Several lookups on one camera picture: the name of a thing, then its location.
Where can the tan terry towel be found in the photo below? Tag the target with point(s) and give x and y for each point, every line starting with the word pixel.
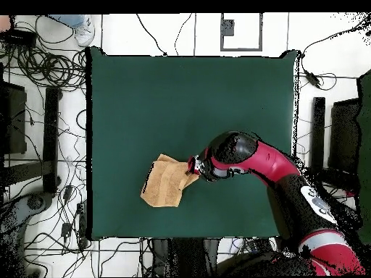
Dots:
pixel 165 188

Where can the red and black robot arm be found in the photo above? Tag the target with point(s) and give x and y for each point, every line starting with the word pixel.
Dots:
pixel 278 162

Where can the black flat box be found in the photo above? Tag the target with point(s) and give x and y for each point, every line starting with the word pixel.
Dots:
pixel 21 38

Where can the person's hand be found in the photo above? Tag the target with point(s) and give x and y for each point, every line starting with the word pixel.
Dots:
pixel 4 23

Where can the dark green tablecloth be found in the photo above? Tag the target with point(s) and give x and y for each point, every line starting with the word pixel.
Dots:
pixel 145 101

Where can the black power adapter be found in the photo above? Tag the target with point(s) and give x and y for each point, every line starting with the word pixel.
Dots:
pixel 67 192
pixel 312 78
pixel 66 229

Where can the small grey floor box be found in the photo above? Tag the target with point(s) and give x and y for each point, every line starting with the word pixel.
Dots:
pixel 228 27

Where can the black cabinet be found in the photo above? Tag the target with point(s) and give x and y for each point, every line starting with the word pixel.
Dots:
pixel 345 136
pixel 14 121

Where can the white sneaker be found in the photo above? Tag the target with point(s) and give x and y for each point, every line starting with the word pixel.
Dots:
pixel 84 34

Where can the person's leg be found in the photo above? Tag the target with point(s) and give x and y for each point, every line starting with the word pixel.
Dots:
pixel 68 20

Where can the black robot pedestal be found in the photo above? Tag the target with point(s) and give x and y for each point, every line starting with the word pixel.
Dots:
pixel 185 257

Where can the grey square floor frame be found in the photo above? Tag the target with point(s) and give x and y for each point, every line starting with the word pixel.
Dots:
pixel 221 43

